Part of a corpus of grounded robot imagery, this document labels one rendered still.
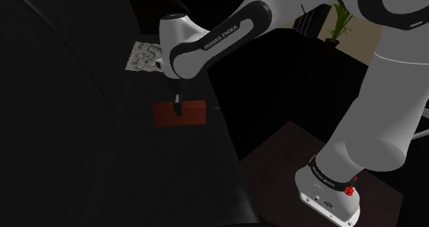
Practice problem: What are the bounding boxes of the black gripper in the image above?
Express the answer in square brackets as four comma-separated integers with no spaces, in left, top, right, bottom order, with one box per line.
[167,78,184,117]

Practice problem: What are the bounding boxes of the red rectangular box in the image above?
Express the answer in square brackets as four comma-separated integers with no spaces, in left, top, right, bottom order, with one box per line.
[151,100,207,128]

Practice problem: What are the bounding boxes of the dark robot stand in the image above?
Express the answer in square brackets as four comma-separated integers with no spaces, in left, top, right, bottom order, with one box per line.
[239,120,404,227]

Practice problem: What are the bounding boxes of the black slatted chair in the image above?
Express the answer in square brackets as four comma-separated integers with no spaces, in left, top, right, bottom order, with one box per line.
[291,3,333,39]

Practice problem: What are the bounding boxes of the green potted plant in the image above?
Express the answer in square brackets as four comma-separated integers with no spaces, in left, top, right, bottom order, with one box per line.
[324,1,354,53]

